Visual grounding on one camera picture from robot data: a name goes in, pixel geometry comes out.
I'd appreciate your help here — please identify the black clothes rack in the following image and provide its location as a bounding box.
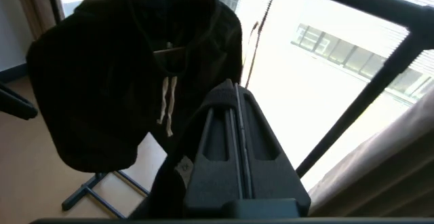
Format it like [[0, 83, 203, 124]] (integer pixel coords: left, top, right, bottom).
[[60, 0, 434, 220]]

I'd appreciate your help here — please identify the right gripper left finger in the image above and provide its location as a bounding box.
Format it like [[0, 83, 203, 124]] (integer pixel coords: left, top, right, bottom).
[[182, 107, 244, 217]]

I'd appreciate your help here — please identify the brown curtain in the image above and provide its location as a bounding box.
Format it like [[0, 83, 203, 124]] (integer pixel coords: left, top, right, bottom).
[[12, 0, 66, 41], [307, 84, 434, 218]]

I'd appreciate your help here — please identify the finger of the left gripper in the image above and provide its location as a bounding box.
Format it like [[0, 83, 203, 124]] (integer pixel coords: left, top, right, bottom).
[[0, 81, 39, 121]]

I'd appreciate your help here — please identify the window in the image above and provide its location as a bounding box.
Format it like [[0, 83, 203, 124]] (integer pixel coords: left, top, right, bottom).
[[54, 0, 434, 193]]

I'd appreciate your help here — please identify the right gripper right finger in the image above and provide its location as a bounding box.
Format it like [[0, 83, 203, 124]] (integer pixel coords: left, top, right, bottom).
[[235, 84, 312, 218]]

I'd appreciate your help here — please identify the black garment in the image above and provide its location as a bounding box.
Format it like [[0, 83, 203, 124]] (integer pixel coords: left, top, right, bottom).
[[128, 78, 238, 220], [26, 0, 244, 174]]

